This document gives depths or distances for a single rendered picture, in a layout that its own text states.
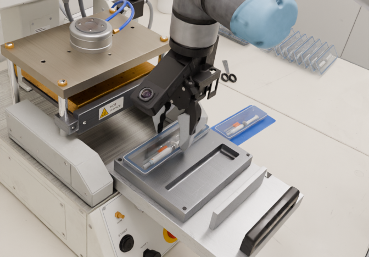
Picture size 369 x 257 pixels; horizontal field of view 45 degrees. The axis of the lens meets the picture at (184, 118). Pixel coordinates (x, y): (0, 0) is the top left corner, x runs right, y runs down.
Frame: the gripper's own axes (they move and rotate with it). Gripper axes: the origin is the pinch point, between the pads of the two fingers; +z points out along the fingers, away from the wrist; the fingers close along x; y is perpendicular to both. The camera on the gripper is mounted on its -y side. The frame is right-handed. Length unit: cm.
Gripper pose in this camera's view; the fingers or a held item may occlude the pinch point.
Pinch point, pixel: (169, 139)
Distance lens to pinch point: 80.8
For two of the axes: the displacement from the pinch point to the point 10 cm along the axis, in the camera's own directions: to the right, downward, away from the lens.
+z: -1.3, 7.7, 6.2
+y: 6.4, -4.1, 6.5
